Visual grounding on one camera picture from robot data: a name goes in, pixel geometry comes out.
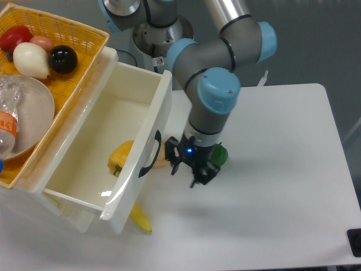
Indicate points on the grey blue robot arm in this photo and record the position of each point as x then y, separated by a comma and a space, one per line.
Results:
205, 72

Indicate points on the green bell pepper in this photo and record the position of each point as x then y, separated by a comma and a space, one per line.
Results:
217, 158

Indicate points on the black corner device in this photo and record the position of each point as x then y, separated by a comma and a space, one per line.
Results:
354, 237

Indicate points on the white drawer cabinet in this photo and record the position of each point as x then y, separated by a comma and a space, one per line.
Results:
28, 187

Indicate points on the yellow banana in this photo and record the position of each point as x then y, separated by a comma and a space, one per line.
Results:
140, 218

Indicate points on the toast bread slice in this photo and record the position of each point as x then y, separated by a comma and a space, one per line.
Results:
161, 161

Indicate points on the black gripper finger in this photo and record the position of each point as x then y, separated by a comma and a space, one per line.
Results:
203, 175
172, 155

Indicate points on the beige bowl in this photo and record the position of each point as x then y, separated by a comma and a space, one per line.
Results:
36, 110

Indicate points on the black top drawer handle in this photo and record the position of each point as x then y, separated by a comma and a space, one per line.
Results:
154, 155

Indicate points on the white pear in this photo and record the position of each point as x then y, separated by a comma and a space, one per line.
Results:
31, 60

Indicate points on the orange wicker basket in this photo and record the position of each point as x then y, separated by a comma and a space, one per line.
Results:
88, 42

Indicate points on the red bell pepper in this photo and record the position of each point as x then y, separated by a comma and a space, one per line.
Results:
15, 36

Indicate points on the clear plastic bottle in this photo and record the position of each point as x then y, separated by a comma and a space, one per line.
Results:
10, 94

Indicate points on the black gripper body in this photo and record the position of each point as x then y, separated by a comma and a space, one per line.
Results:
193, 155

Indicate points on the yellow bell pepper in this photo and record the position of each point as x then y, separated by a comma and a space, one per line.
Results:
117, 158

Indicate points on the pink round fruit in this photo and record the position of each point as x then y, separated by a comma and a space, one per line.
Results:
44, 42

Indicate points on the black round fruit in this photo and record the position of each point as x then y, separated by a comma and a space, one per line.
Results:
63, 59

